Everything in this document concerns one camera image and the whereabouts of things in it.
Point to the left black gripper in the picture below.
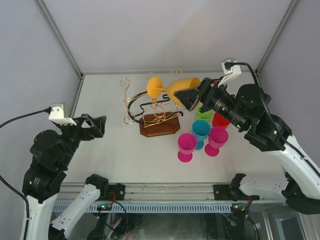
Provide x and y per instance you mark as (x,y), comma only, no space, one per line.
(91,132)

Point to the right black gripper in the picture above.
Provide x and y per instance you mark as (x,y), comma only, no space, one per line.
(208,89)

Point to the orange plastic wine glass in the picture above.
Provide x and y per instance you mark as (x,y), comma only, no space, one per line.
(155,87)

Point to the pink plastic wine glass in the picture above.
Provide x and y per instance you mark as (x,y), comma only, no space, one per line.
(217,138)
(187,143)

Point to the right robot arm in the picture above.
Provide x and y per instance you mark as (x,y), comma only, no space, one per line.
(247,111)

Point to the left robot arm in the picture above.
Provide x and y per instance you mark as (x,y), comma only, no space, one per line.
(51,156)

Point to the green plastic wine glass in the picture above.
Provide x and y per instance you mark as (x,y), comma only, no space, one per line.
(206,116)

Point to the blue plastic wine glass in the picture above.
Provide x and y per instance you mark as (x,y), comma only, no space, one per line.
(201,130)

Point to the red plastic wine glass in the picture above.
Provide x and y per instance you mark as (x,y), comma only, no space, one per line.
(220,121)

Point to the gold wire wine glass rack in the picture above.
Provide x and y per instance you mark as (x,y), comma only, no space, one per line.
(154,113)

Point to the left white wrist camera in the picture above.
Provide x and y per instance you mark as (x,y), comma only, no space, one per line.
(58,115)

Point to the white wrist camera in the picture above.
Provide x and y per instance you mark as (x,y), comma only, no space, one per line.
(58,115)
(231,70)

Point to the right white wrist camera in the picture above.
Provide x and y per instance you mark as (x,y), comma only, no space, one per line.
(231,70)

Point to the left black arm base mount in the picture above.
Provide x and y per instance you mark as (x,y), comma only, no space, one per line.
(117,191)

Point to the grey slotted cable duct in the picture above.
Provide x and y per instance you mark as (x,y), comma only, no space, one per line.
(160,208)

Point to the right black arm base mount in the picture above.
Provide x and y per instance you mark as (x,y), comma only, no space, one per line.
(222,192)

